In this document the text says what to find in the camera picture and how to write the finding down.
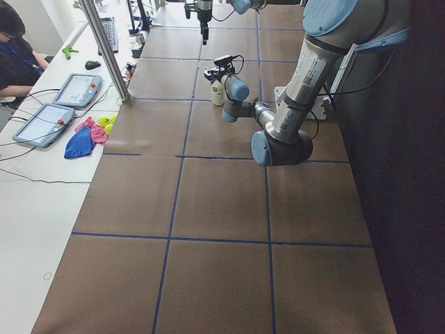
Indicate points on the green clamp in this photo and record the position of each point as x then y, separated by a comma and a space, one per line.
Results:
68, 51

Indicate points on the yellow tennis ball by post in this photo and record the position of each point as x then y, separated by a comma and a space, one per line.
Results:
103, 121

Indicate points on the teach pendant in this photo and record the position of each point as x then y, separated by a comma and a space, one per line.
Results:
78, 90
45, 126

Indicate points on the person in dark shirt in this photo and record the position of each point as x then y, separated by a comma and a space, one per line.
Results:
21, 66

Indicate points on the pink cloth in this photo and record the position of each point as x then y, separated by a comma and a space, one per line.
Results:
97, 133

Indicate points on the black keyboard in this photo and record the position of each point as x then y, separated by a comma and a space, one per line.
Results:
111, 32

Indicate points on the black computer mouse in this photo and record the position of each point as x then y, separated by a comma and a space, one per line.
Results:
90, 65

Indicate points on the lower teach pendant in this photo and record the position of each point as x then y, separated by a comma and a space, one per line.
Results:
45, 126

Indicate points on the silver metal cup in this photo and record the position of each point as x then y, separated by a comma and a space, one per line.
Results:
141, 37

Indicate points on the upper teach pendant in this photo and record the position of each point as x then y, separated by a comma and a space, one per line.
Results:
78, 90

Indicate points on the blue cloth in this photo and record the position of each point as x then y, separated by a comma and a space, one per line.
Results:
80, 145

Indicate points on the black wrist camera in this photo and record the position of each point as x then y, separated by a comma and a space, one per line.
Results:
189, 7

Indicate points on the clear tennis ball can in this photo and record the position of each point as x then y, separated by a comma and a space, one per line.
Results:
217, 92

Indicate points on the aluminium frame post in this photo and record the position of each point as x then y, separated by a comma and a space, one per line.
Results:
94, 21

